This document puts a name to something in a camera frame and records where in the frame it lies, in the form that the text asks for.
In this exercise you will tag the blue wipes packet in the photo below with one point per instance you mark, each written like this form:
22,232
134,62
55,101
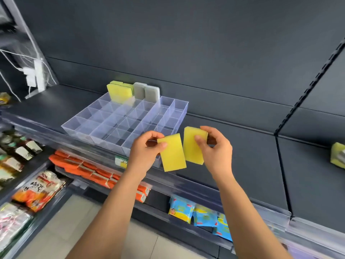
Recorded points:
181,209
205,216
223,229

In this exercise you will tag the dark metal shelf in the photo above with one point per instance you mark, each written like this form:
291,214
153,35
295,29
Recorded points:
242,148

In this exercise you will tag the grey sponge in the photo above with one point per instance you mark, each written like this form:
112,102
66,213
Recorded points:
139,90
152,94

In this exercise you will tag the clear shelf edge strip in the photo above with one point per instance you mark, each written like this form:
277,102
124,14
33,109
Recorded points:
188,186

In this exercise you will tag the slotted shelf upright rail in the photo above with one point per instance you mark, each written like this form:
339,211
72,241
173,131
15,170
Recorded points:
307,88

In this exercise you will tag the silver pink snack bag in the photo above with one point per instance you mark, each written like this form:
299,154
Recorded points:
12,221

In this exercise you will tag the person's right forearm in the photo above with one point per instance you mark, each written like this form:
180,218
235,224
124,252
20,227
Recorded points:
245,215

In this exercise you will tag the person's left thumb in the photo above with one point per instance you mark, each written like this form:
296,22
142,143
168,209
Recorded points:
159,148

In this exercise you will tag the small yellow packet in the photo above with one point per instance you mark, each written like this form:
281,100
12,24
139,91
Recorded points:
4,98

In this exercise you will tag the person's right thumb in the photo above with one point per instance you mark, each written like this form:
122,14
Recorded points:
202,141

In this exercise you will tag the white charger plug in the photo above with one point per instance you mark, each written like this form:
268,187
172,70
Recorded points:
29,75

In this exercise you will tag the clear plastic divided tray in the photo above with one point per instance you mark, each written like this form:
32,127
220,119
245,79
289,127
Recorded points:
113,124

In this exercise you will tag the row of orange packets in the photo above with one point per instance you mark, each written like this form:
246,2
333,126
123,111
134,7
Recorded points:
91,171

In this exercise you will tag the person's right hand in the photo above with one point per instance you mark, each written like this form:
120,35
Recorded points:
218,156

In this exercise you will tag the row of labelled bottles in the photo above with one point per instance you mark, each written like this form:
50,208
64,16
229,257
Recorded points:
18,153

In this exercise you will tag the orange white noodle bag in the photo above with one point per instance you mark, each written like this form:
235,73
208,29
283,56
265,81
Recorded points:
37,190

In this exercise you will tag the person's left forearm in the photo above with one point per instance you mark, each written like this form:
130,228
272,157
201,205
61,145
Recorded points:
107,215

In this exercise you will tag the yellow green sponge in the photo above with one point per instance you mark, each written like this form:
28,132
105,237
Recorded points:
126,84

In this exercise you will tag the white power strip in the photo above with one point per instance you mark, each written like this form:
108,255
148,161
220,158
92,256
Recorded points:
40,76

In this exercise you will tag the shelf price label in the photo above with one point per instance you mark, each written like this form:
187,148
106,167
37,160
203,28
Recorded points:
121,161

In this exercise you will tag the person's left hand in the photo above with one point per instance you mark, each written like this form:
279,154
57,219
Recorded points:
140,156

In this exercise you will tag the packaged yellow sponge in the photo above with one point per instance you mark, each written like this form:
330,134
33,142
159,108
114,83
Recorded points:
338,155

